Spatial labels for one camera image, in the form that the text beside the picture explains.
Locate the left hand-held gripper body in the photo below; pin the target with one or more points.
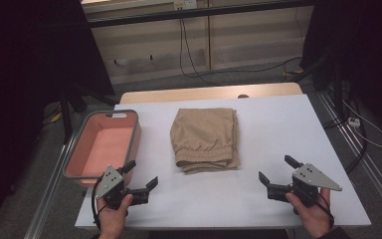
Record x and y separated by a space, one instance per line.
110 182

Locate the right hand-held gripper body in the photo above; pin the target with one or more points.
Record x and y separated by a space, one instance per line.
311 177

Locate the tan shorts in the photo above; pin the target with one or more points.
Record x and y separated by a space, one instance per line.
204 136

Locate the black horizontal bar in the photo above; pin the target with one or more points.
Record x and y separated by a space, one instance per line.
195 13

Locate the aluminium floor rail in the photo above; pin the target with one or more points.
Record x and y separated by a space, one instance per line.
371 166
51 186

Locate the pink basket with grey rim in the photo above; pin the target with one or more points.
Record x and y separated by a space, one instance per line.
107 147

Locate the black curtain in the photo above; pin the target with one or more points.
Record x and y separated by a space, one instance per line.
30 66
361 40

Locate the white wall outlet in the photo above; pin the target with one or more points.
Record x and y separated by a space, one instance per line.
184 4

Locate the yellow floor marker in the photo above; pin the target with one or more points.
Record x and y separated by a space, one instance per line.
56 117
293 71

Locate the white table cover sheet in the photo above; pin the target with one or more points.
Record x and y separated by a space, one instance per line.
272 139

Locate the white power strip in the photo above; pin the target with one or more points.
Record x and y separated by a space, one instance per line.
354 122

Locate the person's right hand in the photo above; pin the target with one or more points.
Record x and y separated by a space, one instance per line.
315 219

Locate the dark round table grommet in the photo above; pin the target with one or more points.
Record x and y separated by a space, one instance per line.
243 96

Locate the person's left hand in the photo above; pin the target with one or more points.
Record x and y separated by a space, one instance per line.
112 220

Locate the black stand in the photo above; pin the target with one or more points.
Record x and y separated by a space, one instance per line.
336 86
67 116

